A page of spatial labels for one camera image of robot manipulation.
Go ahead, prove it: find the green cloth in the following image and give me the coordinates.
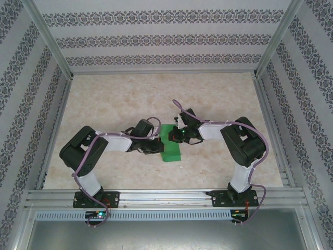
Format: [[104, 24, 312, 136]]
[[159, 124, 182, 163]]

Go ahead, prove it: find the grey metal sheet panel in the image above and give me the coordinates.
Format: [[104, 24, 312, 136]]
[[25, 220, 313, 250]]

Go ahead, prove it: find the small black controller board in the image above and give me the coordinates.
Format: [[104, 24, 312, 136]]
[[231, 209, 249, 222], [84, 210, 109, 222]]

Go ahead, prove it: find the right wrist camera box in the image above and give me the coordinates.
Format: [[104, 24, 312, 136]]
[[174, 114, 186, 129]]

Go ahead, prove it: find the wide aluminium mounting rail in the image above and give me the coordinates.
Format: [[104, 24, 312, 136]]
[[24, 187, 308, 209]]

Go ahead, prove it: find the aluminium table edge rail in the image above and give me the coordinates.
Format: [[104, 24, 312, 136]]
[[70, 69, 258, 77], [253, 76, 297, 188], [35, 78, 73, 190]]

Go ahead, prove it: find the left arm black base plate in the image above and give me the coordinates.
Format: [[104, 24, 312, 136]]
[[72, 191, 120, 209]]

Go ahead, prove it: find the slotted grey cable duct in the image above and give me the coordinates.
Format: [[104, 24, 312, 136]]
[[35, 210, 232, 221]]

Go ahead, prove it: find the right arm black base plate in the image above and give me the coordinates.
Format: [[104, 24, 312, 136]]
[[212, 190, 260, 208]]

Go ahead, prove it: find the aluminium frame post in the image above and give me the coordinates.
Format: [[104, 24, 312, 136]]
[[19, 0, 74, 79], [253, 0, 304, 78]]

